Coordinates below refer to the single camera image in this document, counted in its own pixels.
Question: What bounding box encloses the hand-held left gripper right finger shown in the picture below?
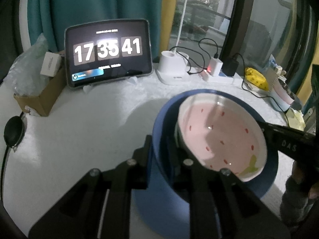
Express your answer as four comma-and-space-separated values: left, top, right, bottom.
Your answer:
169, 141, 291, 239

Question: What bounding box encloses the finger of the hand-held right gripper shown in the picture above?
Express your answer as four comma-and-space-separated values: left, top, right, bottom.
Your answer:
257, 120, 277, 145

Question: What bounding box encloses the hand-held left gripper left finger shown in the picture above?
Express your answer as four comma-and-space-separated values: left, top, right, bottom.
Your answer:
29, 134, 154, 239

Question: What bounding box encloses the pink bowl with red specks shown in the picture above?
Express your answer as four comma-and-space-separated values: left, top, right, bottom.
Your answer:
174, 93, 268, 183

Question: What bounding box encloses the person's right hand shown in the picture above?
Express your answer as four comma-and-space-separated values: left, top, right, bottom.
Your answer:
280, 160, 319, 220

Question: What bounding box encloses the pale yellow cloth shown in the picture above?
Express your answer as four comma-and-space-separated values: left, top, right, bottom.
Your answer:
285, 108, 306, 130

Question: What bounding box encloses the plain light pink bowl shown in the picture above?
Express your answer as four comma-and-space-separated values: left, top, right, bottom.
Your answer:
274, 84, 295, 105

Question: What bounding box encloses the yellow curtain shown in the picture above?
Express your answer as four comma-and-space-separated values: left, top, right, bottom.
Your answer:
298, 65, 319, 110
161, 0, 183, 64

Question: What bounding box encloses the yellow packet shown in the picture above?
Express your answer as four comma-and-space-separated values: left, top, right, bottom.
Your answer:
244, 67, 270, 91

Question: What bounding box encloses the white container with packets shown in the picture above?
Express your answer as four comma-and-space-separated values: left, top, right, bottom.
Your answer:
267, 57, 287, 85

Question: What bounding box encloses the white power strip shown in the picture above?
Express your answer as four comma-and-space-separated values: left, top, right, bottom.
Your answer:
203, 70, 236, 84

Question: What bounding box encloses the black charger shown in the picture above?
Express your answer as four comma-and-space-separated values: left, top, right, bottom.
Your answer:
223, 60, 239, 76

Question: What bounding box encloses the white charger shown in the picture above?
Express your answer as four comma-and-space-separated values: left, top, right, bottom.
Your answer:
208, 57, 223, 76

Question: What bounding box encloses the clear tablet stand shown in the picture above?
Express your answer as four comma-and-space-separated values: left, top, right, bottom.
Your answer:
83, 76, 139, 93

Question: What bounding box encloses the white desk lamp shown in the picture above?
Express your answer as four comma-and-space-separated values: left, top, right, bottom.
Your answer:
155, 0, 222, 85

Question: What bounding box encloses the cardboard box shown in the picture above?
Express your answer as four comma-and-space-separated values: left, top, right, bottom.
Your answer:
14, 51, 68, 117

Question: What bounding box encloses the tablet showing clock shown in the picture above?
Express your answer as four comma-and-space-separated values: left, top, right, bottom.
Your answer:
64, 19, 153, 89

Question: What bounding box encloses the black round puck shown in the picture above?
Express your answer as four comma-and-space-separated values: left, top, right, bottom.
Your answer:
4, 116, 27, 147

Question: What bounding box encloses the small white box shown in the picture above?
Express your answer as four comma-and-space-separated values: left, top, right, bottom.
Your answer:
40, 52, 61, 77

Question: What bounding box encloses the teal curtain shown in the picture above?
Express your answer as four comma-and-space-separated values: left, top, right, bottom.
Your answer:
27, 0, 163, 55

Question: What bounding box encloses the black cable of white charger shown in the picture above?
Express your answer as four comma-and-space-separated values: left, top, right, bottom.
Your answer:
198, 38, 222, 70

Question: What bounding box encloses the dark window frame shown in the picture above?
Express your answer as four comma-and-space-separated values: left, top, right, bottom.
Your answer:
221, 0, 257, 60

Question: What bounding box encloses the black puck cable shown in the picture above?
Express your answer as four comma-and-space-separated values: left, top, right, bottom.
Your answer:
0, 143, 13, 205

